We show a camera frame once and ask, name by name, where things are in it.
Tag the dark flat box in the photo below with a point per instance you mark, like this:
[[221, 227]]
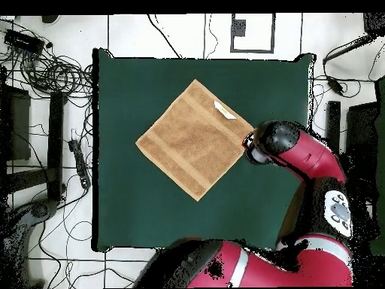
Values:
[[19, 126]]

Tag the black stand frame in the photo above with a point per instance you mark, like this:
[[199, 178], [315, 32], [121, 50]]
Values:
[[55, 144]]

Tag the dark oval object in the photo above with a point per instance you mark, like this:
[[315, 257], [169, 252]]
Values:
[[50, 18]]

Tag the dark flat panel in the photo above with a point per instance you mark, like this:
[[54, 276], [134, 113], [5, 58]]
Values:
[[362, 129]]

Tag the black network switch box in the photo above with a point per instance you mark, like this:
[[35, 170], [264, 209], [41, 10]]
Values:
[[24, 40]]

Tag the dark green table cloth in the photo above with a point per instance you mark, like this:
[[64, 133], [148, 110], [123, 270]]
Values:
[[126, 210]]

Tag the black power adapter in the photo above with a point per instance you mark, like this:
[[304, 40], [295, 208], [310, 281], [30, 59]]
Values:
[[335, 85]]

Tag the black power strip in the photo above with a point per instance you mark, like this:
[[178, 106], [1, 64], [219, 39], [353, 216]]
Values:
[[79, 164]]

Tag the black rod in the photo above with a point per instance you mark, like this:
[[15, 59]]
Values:
[[346, 49]]

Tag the black stand post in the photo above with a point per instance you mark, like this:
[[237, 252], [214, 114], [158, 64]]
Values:
[[333, 120]]

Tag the black corner box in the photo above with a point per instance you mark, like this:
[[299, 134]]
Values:
[[374, 24]]

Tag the dark grey curved stand base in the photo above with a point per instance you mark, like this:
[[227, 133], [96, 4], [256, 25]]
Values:
[[42, 209]]

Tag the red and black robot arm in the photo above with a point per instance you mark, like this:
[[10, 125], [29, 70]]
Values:
[[309, 156]]

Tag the tan terry cloth towel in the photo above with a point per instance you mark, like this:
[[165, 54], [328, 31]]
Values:
[[192, 141]]

